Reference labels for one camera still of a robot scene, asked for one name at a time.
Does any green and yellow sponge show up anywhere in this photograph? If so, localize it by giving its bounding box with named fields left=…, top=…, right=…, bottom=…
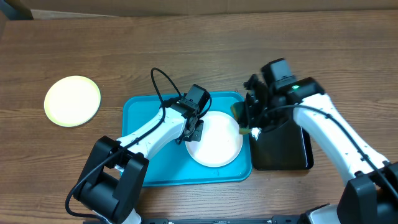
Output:
left=231, top=101, right=251, bottom=135

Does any yellow plate with sauce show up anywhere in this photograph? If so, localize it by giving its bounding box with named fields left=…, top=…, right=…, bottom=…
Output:
left=44, top=75, right=101, bottom=128

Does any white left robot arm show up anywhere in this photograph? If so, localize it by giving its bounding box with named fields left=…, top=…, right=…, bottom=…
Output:
left=66, top=99, right=203, bottom=223

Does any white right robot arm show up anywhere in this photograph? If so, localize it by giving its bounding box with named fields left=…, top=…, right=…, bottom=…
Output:
left=244, top=75, right=397, bottom=223

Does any black water tray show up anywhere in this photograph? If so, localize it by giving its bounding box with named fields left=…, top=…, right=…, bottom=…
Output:
left=249, top=108, right=314, bottom=170

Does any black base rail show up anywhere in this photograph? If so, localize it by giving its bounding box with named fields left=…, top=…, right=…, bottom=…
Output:
left=83, top=215, right=315, bottom=224

